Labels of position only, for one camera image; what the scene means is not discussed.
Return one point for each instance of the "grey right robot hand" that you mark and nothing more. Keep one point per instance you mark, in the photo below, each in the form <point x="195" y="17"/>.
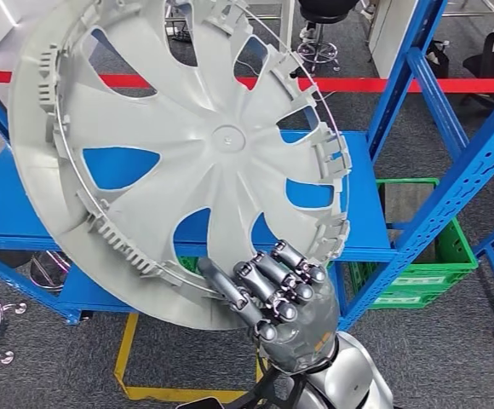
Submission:
<point x="302" y="327"/>

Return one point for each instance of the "grey plastic wheel cover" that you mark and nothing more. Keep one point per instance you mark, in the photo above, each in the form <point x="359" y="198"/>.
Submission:
<point x="187" y="113"/>

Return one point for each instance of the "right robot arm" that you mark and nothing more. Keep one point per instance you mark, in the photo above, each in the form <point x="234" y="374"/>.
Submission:
<point x="349" y="378"/>

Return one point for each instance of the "green plastic crate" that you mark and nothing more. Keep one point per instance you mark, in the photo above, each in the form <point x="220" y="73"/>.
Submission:
<point x="371" y="305"/>
<point x="455" y="254"/>
<point x="190" y="266"/>

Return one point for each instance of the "black stool chrome base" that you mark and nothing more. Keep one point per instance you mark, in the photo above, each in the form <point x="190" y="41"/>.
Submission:
<point x="317" y="53"/>

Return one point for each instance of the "red barrier tape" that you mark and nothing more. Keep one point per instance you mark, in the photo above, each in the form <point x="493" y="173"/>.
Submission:
<point x="400" y="85"/>

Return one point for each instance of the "person's foot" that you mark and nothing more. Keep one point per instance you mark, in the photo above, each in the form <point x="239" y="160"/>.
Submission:
<point x="307" y="31"/>
<point x="367" y="7"/>

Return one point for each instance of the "white desk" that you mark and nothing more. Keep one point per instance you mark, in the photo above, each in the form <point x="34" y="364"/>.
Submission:
<point x="390" y="39"/>
<point x="288" y="22"/>

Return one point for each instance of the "black bag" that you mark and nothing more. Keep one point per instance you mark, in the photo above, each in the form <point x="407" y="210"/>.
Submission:
<point x="441" y="62"/>

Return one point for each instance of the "round chrome stool base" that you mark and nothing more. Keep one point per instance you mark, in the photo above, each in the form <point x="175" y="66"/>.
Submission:
<point x="48" y="274"/>

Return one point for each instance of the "black office chair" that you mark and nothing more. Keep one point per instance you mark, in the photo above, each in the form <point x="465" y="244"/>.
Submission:
<point x="491" y="62"/>

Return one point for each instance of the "chrome chair base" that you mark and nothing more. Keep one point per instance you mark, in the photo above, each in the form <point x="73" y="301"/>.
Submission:
<point x="7" y="357"/>

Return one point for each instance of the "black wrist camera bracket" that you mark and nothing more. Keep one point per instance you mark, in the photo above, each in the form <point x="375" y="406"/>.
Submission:
<point x="268" y="389"/>

